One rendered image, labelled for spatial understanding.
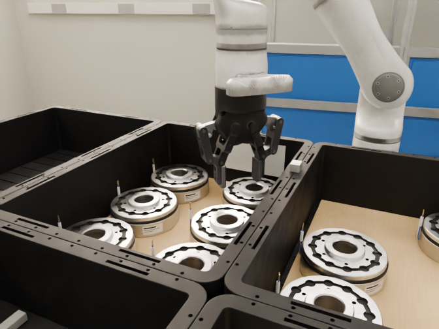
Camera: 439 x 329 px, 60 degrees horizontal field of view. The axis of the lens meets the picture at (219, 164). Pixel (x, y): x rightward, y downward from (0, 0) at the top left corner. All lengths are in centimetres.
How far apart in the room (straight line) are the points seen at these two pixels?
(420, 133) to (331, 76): 61
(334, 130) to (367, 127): 161
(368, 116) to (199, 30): 266
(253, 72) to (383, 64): 31
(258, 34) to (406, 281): 36
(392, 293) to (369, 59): 43
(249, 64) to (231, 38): 4
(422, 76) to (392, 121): 156
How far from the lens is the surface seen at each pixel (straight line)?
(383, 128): 81
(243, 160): 70
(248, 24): 51
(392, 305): 49
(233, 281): 33
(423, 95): 241
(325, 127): 242
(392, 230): 63
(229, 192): 62
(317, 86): 236
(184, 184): 65
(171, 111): 361
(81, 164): 58
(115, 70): 379
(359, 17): 76
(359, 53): 77
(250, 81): 48
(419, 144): 249
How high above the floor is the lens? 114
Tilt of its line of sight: 23 degrees down
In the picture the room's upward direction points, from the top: straight up
